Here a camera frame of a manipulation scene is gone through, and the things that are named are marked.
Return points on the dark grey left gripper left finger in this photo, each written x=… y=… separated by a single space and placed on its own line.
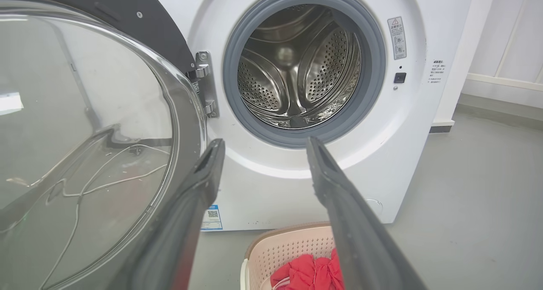
x=186 y=222

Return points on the white panelled partition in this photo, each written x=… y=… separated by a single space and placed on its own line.
x=505 y=40

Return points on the red garment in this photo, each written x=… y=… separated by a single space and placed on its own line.
x=303 y=273

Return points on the grey warning sticker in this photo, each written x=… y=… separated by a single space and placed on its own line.
x=397 y=37

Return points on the round drain filter cover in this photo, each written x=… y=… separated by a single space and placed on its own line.
x=375 y=206

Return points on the metal door hinge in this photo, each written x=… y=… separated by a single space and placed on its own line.
x=207 y=86

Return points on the stainless steel perforated drum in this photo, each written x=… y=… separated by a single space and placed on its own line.
x=297 y=69

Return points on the black door lock socket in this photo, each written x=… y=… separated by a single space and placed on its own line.
x=399 y=77

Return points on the round glass washer door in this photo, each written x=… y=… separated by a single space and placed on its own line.
x=85 y=133

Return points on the beige perforated laundry basket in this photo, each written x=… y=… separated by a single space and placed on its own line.
x=280 y=247

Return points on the blue QR code label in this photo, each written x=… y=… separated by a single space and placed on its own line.
x=211 y=218

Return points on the white front-load washing machine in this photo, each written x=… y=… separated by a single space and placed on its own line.
x=407 y=146

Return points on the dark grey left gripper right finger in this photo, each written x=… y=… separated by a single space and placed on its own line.
x=360 y=230

